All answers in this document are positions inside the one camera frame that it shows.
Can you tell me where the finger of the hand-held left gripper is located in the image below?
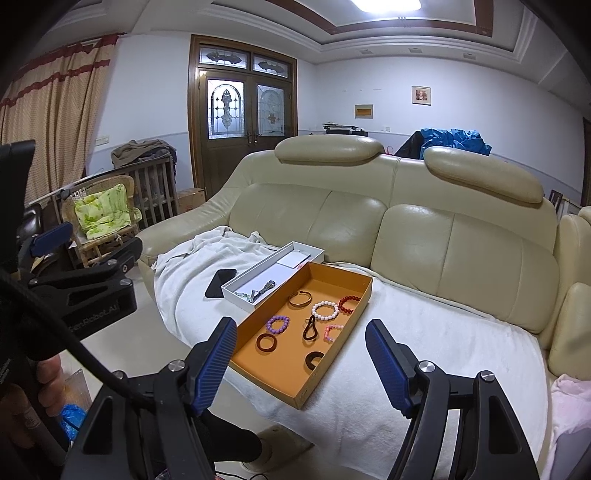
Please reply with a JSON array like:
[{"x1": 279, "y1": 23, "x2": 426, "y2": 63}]
[
  {"x1": 28, "y1": 236, "x2": 144, "y2": 289},
  {"x1": 28, "y1": 222, "x2": 75, "y2": 258}
]

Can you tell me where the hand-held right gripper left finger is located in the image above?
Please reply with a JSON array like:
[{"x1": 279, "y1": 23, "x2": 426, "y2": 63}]
[{"x1": 60, "y1": 316, "x2": 238, "y2": 480}]

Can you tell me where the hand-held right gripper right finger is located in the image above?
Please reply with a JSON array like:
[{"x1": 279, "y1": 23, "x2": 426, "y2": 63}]
[{"x1": 365, "y1": 318, "x2": 541, "y2": 480}]

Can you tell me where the orange cardboard box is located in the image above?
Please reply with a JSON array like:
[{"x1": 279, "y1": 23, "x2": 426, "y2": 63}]
[{"x1": 229, "y1": 261, "x2": 374, "y2": 410}]

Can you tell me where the white bead bracelet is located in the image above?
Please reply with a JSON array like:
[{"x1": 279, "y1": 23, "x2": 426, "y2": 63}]
[{"x1": 311, "y1": 301, "x2": 340, "y2": 321}]

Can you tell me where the person's left hand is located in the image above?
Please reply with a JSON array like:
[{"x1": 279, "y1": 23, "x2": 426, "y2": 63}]
[{"x1": 0, "y1": 354, "x2": 65, "y2": 450}]

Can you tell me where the rattan rocking chair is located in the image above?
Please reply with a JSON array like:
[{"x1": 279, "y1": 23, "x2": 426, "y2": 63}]
[{"x1": 60, "y1": 175, "x2": 144, "y2": 268}]

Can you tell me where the white blanket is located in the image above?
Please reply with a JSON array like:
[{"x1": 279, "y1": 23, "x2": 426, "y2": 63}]
[{"x1": 152, "y1": 226, "x2": 555, "y2": 480}]

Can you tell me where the green cushion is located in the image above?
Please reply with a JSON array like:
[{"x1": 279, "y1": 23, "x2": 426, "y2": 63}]
[{"x1": 74, "y1": 183, "x2": 143, "y2": 241}]

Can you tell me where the wooden crib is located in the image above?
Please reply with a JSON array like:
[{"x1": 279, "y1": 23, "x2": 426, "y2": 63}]
[{"x1": 111, "y1": 152, "x2": 181, "y2": 229}]

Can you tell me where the black smartphone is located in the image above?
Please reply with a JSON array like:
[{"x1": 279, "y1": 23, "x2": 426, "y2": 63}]
[{"x1": 204, "y1": 268, "x2": 238, "y2": 299}]

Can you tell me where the person's foot in black sock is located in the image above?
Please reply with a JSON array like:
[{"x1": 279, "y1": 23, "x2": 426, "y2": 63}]
[{"x1": 194, "y1": 406, "x2": 264, "y2": 464}]

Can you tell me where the silver wrist watch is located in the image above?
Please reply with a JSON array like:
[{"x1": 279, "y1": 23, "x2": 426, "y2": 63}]
[{"x1": 248, "y1": 280, "x2": 277, "y2": 304}]

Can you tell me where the brown cardboard box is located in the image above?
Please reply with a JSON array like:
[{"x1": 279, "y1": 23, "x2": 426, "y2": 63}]
[{"x1": 177, "y1": 187, "x2": 207, "y2": 214}]

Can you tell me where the white cardboard box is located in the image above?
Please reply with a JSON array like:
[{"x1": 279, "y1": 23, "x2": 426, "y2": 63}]
[{"x1": 222, "y1": 241, "x2": 325, "y2": 310}]

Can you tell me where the beige patterned curtain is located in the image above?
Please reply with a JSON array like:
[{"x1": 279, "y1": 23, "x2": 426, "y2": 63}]
[{"x1": 0, "y1": 33, "x2": 121, "y2": 217}]

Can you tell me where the brown cloth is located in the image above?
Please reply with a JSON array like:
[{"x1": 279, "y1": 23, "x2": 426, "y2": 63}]
[{"x1": 111, "y1": 138, "x2": 178, "y2": 167}]

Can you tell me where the white slipper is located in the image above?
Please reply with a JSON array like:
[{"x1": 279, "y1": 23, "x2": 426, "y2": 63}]
[{"x1": 245, "y1": 425, "x2": 315, "y2": 472}]

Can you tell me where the blue plastic bag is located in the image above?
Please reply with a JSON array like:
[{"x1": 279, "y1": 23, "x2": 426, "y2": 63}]
[{"x1": 60, "y1": 404, "x2": 88, "y2": 444}]

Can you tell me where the white card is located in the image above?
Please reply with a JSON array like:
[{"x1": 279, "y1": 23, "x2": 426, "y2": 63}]
[{"x1": 276, "y1": 251, "x2": 311, "y2": 269}]

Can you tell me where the beige leather sofa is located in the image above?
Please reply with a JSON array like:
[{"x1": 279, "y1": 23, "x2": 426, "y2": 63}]
[{"x1": 136, "y1": 135, "x2": 559, "y2": 337}]

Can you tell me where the wooden glass door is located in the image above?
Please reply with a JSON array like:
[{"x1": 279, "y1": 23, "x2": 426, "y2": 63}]
[{"x1": 188, "y1": 34, "x2": 300, "y2": 201}]

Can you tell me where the pink cloth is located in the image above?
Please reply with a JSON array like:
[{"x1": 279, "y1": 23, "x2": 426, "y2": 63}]
[{"x1": 540, "y1": 374, "x2": 591, "y2": 480}]

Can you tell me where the beige leather armchair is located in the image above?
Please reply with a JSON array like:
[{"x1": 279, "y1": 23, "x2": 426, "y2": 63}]
[{"x1": 538, "y1": 212, "x2": 591, "y2": 379}]

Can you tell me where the blue cloth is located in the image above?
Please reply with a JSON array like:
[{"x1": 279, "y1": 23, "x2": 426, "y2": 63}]
[{"x1": 420, "y1": 127, "x2": 492, "y2": 158}]

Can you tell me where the ceiling lamp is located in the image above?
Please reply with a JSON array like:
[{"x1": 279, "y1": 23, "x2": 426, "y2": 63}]
[{"x1": 295, "y1": 0, "x2": 423, "y2": 14}]

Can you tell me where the black cable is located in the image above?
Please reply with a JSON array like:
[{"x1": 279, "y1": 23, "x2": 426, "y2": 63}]
[{"x1": 0, "y1": 270, "x2": 160, "y2": 411}]

